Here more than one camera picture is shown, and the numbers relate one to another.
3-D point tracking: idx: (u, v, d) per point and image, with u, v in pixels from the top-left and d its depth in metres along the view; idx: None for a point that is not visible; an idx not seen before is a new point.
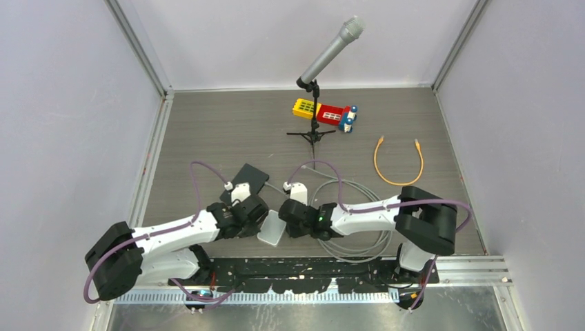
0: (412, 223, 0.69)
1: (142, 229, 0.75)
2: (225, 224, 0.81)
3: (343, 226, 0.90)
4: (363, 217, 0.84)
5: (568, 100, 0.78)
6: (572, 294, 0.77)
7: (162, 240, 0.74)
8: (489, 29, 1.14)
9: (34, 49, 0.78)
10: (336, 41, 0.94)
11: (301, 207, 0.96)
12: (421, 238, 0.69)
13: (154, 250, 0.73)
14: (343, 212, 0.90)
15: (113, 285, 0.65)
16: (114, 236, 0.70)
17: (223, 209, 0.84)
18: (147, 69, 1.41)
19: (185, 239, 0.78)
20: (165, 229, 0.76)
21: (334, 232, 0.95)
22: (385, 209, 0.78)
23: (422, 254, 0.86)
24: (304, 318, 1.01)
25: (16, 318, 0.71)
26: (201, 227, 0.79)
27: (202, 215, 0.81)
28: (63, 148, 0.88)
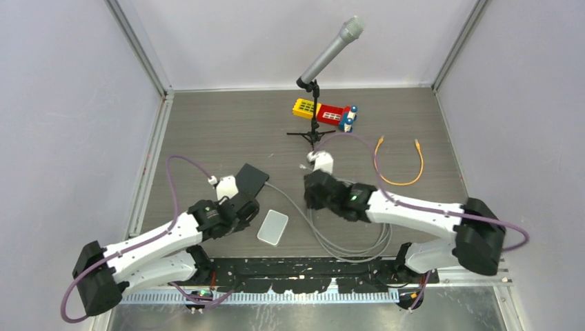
0: (471, 236, 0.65)
1: (114, 246, 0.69)
2: (207, 225, 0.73)
3: (377, 212, 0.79)
4: (410, 212, 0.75)
5: (568, 100, 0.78)
6: (573, 294, 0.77)
7: (136, 255, 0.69)
8: (489, 29, 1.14)
9: (34, 49, 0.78)
10: (336, 41, 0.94)
11: (332, 182, 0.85)
12: (472, 254, 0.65)
13: (129, 267, 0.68)
14: (386, 201, 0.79)
15: (95, 305, 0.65)
16: (87, 257, 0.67)
17: (206, 208, 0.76)
18: (147, 69, 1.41)
19: (165, 249, 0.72)
20: (140, 244, 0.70)
21: (363, 215, 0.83)
22: (444, 215, 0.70)
23: (434, 262, 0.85)
24: (304, 318, 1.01)
25: (16, 319, 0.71)
26: (180, 234, 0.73)
27: (180, 219, 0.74)
28: (63, 148, 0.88)
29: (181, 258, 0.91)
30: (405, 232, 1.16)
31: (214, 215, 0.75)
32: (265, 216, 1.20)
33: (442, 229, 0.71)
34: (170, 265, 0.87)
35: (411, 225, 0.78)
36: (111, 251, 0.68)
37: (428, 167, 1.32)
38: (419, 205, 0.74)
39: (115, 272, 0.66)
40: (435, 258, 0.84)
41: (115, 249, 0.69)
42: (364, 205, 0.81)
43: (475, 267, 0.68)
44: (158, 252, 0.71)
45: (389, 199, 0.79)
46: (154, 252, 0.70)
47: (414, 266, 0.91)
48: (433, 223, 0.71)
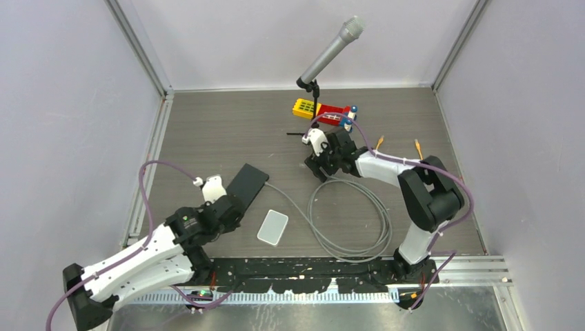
0: (412, 178, 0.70)
1: (91, 268, 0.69)
2: (185, 236, 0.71)
3: (361, 163, 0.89)
4: (381, 162, 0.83)
5: (568, 100, 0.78)
6: (573, 294, 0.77)
7: (112, 275, 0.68)
8: (489, 29, 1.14)
9: (34, 49, 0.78)
10: (336, 41, 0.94)
11: (344, 137, 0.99)
12: (410, 196, 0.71)
13: (106, 288, 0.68)
14: (370, 154, 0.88)
15: (83, 322, 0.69)
16: (67, 279, 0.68)
17: (183, 218, 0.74)
18: (147, 69, 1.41)
19: (141, 266, 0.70)
20: (115, 263, 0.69)
21: (356, 169, 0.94)
22: (402, 163, 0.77)
23: (416, 243, 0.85)
24: (304, 318, 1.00)
25: (16, 318, 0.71)
26: (156, 248, 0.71)
27: (156, 233, 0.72)
28: (63, 149, 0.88)
29: (178, 263, 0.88)
30: (405, 232, 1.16)
31: (192, 225, 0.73)
32: (266, 216, 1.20)
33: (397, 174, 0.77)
34: (165, 272, 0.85)
35: (384, 178, 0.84)
36: (89, 273, 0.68)
37: None
38: (390, 156, 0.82)
39: (92, 294, 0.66)
40: (410, 234, 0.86)
41: (92, 272, 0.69)
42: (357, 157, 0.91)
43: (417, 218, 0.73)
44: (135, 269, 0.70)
45: (371, 152, 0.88)
46: (130, 272, 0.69)
47: (408, 256, 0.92)
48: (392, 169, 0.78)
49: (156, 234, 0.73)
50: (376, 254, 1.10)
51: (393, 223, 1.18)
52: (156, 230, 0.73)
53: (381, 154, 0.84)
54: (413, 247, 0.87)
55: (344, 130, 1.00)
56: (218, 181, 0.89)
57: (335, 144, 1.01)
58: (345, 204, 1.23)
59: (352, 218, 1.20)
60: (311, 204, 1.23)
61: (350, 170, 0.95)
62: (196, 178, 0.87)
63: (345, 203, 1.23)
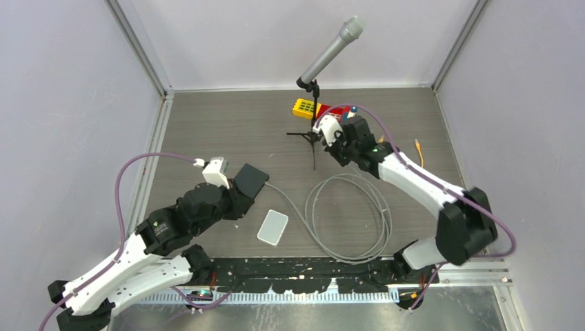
0: (456, 214, 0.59)
1: (70, 285, 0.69)
2: (156, 245, 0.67)
3: (387, 169, 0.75)
4: (416, 179, 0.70)
5: (568, 101, 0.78)
6: (574, 294, 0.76)
7: (90, 291, 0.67)
8: (490, 29, 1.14)
9: (34, 49, 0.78)
10: (336, 41, 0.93)
11: (363, 128, 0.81)
12: (445, 229, 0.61)
13: (87, 303, 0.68)
14: (398, 161, 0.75)
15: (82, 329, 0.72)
16: (54, 294, 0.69)
17: (154, 225, 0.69)
18: (147, 69, 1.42)
19: (117, 279, 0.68)
20: (91, 279, 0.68)
21: (375, 169, 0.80)
22: (444, 191, 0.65)
23: (426, 257, 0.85)
24: (304, 318, 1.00)
25: (16, 317, 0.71)
26: (130, 260, 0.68)
27: (129, 244, 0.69)
28: (64, 149, 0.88)
29: (174, 265, 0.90)
30: (405, 232, 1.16)
31: (164, 230, 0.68)
32: (266, 216, 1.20)
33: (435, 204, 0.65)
34: (162, 275, 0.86)
35: (412, 194, 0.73)
36: (68, 290, 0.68)
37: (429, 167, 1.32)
38: (428, 175, 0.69)
39: (75, 310, 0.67)
40: (421, 246, 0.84)
41: (71, 288, 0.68)
42: (382, 160, 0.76)
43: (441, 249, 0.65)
44: (113, 282, 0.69)
45: (401, 160, 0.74)
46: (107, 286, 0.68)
47: (411, 261, 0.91)
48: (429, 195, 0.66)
49: (130, 244, 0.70)
50: (376, 252, 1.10)
51: (394, 223, 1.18)
52: (129, 241, 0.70)
53: (417, 168, 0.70)
54: (423, 258, 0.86)
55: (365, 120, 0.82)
56: (219, 165, 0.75)
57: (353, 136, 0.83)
58: (345, 205, 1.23)
59: (352, 218, 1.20)
60: (311, 204, 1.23)
61: (368, 169, 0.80)
62: (195, 161, 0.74)
63: (345, 204, 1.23)
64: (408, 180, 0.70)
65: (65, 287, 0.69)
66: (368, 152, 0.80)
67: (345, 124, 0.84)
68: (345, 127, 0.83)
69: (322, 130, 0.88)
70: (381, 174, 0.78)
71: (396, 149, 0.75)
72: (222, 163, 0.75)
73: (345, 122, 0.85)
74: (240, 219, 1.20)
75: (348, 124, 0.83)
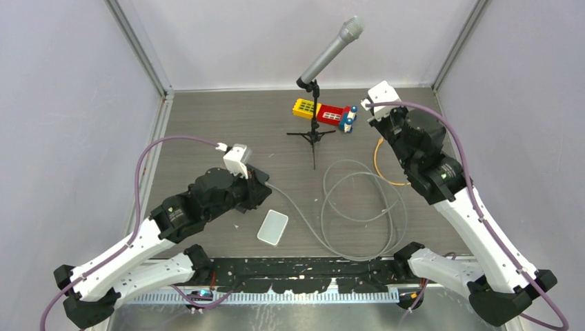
0: (521, 303, 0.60)
1: (78, 269, 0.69)
2: (171, 230, 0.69)
3: (454, 212, 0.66)
4: (487, 241, 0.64)
5: (568, 101, 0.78)
6: (574, 294, 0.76)
7: (100, 276, 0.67)
8: (490, 29, 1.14)
9: (34, 49, 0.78)
10: (336, 41, 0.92)
11: (436, 140, 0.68)
12: (502, 307, 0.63)
13: (96, 289, 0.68)
14: (472, 208, 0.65)
15: (81, 322, 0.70)
16: (58, 279, 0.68)
17: (170, 210, 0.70)
18: (147, 69, 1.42)
19: (127, 264, 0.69)
20: (102, 264, 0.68)
21: (432, 196, 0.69)
22: (517, 270, 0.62)
23: (437, 275, 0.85)
24: (304, 318, 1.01)
25: (16, 316, 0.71)
26: (142, 245, 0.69)
27: (141, 229, 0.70)
28: (64, 148, 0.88)
29: (178, 262, 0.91)
30: (405, 233, 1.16)
31: (179, 216, 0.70)
32: (265, 216, 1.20)
33: (503, 281, 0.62)
34: (165, 271, 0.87)
35: (464, 237, 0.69)
36: (76, 275, 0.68)
37: None
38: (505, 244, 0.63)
39: (82, 296, 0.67)
40: (443, 265, 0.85)
41: (79, 273, 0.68)
42: (450, 195, 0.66)
43: (480, 308, 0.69)
44: (123, 267, 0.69)
45: (477, 210, 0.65)
46: (117, 270, 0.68)
47: (415, 269, 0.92)
48: (501, 269, 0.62)
49: (143, 229, 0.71)
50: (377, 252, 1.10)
51: (395, 223, 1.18)
52: (143, 226, 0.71)
53: (492, 229, 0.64)
54: (432, 273, 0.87)
55: (441, 129, 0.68)
56: (241, 153, 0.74)
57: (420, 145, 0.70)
58: (345, 205, 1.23)
59: (354, 217, 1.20)
60: (311, 204, 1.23)
61: (426, 193, 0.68)
62: (219, 145, 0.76)
63: (345, 204, 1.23)
64: (479, 238, 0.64)
65: (73, 274, 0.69)
66: (432, 175, 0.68)
67: (412, 125, 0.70)
68: (414, 130, 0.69)
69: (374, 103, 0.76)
70: (439, 202, 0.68)
71: (470, 183, 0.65)
72: (244, 152, 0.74)
73: (414, 121, 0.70)
74: (239, 220, 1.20)
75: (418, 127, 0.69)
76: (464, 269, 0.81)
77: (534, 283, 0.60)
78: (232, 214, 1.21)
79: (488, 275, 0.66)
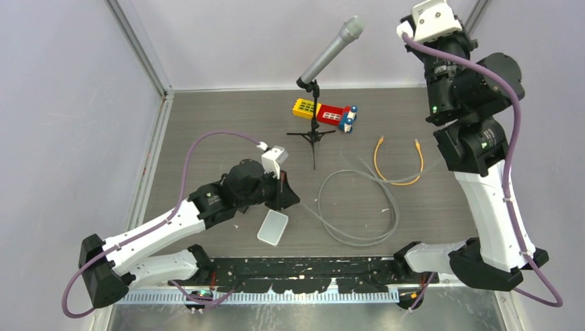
0: (515, 283, 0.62)
1: (112, 239, 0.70)
2: (209, 213, 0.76)
3: (483, 187, 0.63)
4: (503, 220, 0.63)
5: (568, 101, 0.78)
6: (574, 294, 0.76)
7: (135, 247, 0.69)
8: (490, 29, 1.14)
9: (34, 50, 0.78)
10: (336, 41, 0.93)
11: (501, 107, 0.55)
12: (495, 282, 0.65)
13: (127, 261, 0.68)
14: (500, 187, 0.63)
15: (98, 298, 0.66)
16: (87, 250, 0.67)
17: (207, 195, 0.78)
18: (147, 69, 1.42)
19: (165, 238, 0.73)
20: (139, 236, 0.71)
21: (463, 163, 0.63)
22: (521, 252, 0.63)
23: (431, 258, 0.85)
24: (304, 318, 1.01)
25: (17, 315, 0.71)
26: (180, 222, 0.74)
27: (181, 207, 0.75)
28: (63, 147, 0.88)
29: (185, 256, 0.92)
30: (405, 233, 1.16)
31: (216, 201, 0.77)
32: (265, 216, 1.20)
33: (501, 258, 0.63)
34: (174, 263, 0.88)
35: (474, 205, 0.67)
36: (110, 244, 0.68)
37: (428, 167, 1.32)
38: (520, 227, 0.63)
39: (115, 265, 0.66)
40: (431, 249, 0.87)
41: (114, 243, 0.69)
42: (483, 169, 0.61)
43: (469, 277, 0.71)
44: (159, 241, 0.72)
45: (504, 190, 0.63)
46: (154, 243, 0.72)
47: (412, 262, 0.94)
48: (506, 250, 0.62)
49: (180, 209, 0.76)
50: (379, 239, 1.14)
51: (394, 223, 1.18)
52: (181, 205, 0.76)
53: (513, 209, 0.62)
54: (425, 260, 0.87)
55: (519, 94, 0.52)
56: (278, 153, 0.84)
57: (478, 104, 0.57)
58: (345, 205, 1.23)
59: (352, 217, 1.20)
60: (311, 204, 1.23)
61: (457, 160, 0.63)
62: (260, 145, 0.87)
63: (345, 204, 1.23)
64: (497, 215, 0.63)
65: (104, 246, 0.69)
66: (472, 142, 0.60)
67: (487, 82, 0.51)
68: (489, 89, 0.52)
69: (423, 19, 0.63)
70: (463, 167, 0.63)
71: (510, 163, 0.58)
72: (281, 153, 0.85)
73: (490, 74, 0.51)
74: (239, 220, 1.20)
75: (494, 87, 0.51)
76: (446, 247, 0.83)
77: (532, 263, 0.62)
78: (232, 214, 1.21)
79: (486, 247, 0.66)
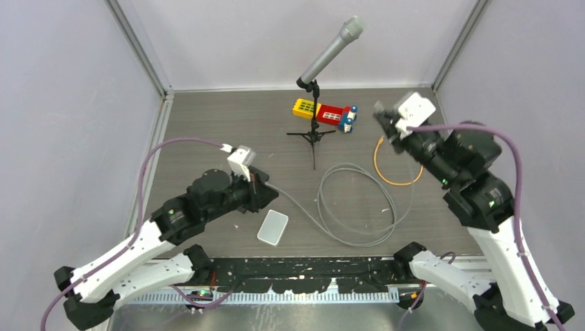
0: None
1: (80, 270, 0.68)
2: (172, 232, 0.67)
3: (494, 243, 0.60)
4: (520, 273, 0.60)
5: (568, 101, 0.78)
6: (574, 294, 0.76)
7: (99, 278, 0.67)
8: (490, 29, 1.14)
9: (34, 50, 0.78)
10: (336, 41, 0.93)
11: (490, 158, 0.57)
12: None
13: (96, 291, 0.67)
14: (513, 241, 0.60)
15: (81, 323, 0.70)
16: (60, 280, 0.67)
17: (170, 212, 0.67)
18: (147, 69, 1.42)
19: (130, 265, 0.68)
20: (101, 266, 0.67)
21: (477, 223, 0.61)
22: (544, 306, 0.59)
23: (449, 287, 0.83)
24: (304, 318, 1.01)
25: (17, 315, 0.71)
26: (143, 246, 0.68)
27: (143, 230, 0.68)
28: (63, 148, 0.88)
29: (177, 263, 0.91)
30: (405, 233, 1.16)
31: (179, 218, 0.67)
32: (266, 216, 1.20)
33: (525, 314, 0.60)
34: (165, 272, 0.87)
35: (492, 261, 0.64)
36: (76, 276, 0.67)
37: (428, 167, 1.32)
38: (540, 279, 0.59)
39: (82, 298, 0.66)
40: (451, 276, 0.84)
41: (80, 274, 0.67)
42: (494, 227, 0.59)
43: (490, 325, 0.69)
44: (124, 268, 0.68)
45: (518, 245, 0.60)
46: (117, 272, 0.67)
47: (419, 270, 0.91)
48: (526, 304, 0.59)
49: (143, 231, 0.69)
50: (383, 238, 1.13)
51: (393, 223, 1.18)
52: (143, 227, 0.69)
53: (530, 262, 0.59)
54: (442, 285, 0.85)
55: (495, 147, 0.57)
56: (244, 155, 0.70)
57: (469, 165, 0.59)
58: (345, 205, 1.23)
59: (351, 217, 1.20)
60: (311, 204, 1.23)
61: (468, 218, 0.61)
62: (223, 145, 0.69)
63: (345, 204, 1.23)
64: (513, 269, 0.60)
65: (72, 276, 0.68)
66: (478, 198, 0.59)
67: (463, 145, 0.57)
68: (465, 148, 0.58)
69: (412, 115, 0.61)
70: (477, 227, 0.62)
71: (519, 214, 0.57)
72: (248, 154, 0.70)
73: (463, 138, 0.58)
74: (240, 220, 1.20)
75: (470, 147, 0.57)
76: (470, 281, 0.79)
77: (557, 318, 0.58)
78: (232, 214, 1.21)
79: (509, 303, 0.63)
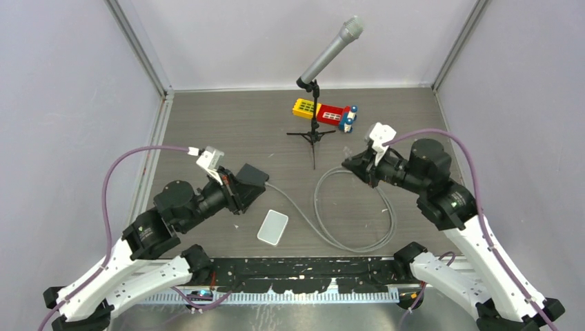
0: None
1: (63, 291, 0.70)
2: (142, 250, 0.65)
3: (463, 240, 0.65)
4: (497, 267, 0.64)
5: (568, 100, 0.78)
6: (573, 294, 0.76)
7: (81, 298, 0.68)
8: (490, 29, 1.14)
9: (34, 51, 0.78)
10: (336, 41, 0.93)
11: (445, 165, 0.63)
12: None
13: (80, 309, 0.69)
14: (481, 237, 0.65)
15: None
16: (48, 299, 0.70)
17: (139, 229, 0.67)
18: (147, 69, 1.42)
19: (107, 284, 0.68)
20: (80, 287, 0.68)
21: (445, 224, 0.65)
22: (525, 298, 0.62)
23: (449, 292, 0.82)
24: (304, 318, 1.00)
25: (17, 314, 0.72)
26: (116, 265, 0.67)
27: (116, 250, 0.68)
28: (64, 148, 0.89)
29: (174, 266, 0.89)
30: (405, 232, 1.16)
31: (149, 234, 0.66)
32: (265, 216, 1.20)
33: (511, 309, 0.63)
34: (161, 277, 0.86)
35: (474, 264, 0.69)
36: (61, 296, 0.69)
37: None
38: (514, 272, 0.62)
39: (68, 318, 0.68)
40: (451, 279, 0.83)
41: (64, 294, 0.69)
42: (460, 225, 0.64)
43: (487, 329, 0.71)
44: (103, 287, 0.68)
45: (487, 240, 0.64)
46: (96, 292, 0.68)
47: (417, 272, 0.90)
48: (508, 298, 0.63)
49: (116, 249, 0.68)
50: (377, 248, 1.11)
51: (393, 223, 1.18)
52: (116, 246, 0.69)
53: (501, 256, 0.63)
54: (441, 288, 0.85)
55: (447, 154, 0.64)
56: (210, 159, 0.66)
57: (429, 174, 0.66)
58: (345, 205, 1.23)
59: (350, 218, 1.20)
60: (311, 204, 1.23)
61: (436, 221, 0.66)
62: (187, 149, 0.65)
63: (345, 204, 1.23)
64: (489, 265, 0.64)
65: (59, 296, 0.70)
66: (442, 203, 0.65)
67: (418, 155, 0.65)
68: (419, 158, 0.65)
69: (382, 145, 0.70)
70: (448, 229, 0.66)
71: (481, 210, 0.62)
72: (213, 158, 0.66)
73: (419, 150, 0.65)
74: (240, 219, 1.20)
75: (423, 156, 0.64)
76: (470, 285, 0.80)
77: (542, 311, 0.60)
78: (232, 214, 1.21)
79: (498, 302, 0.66)
